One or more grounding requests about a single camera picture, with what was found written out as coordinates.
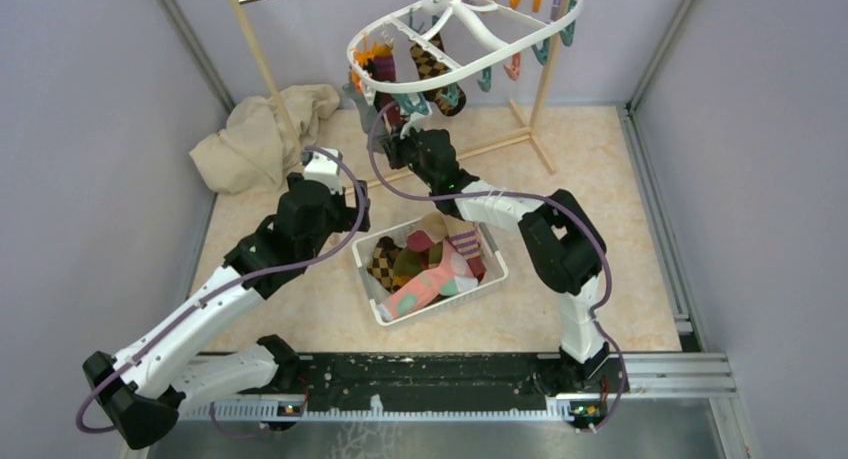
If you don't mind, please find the white plastic basket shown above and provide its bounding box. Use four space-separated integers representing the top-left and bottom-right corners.
352 216 509 327

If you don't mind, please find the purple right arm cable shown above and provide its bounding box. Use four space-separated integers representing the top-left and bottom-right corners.
366 101 629 434

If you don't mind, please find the wooden drying rack frame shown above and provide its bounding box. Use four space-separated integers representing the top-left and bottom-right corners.
221 0 581 192

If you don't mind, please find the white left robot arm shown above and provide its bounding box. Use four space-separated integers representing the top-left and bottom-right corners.
75 173 370 450

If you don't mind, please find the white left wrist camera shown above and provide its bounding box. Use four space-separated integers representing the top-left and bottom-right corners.
301 148 344 195

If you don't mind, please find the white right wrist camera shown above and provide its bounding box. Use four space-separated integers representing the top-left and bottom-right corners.
393 93 433 138

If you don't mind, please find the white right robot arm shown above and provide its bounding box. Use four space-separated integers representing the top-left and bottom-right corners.
368 128 610 391

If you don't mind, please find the maroon purple sock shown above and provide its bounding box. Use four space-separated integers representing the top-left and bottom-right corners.
370 51 404 129

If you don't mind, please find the pink sock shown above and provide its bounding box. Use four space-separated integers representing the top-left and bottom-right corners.
377 239 479 322

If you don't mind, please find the thin brown argyle sock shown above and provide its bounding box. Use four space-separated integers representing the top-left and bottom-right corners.
410 42 466 117

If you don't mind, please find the beige crumpled cloth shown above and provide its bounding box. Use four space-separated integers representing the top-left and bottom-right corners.
189 84 340 195

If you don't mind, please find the olive green orange sock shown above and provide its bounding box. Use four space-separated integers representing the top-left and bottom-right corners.
392 243 443 291

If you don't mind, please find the grey sock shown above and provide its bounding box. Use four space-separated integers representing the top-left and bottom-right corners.
342 82 386 154

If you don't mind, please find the aluminium front rail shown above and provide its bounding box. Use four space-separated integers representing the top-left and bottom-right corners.
137 353 738 423

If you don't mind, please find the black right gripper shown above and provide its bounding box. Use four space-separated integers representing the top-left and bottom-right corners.
378 120 437 190

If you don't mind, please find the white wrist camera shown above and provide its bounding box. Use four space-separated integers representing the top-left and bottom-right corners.
301 148 344 195
393 93 433 138

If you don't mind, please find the white oval clip hanger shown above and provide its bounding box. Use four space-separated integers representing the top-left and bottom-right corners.
346 0 586 95

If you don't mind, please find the striped beige maroon sock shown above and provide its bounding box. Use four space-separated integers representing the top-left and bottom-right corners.
406 212 486 281

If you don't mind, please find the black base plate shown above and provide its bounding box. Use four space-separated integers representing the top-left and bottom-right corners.
236 351 631 414

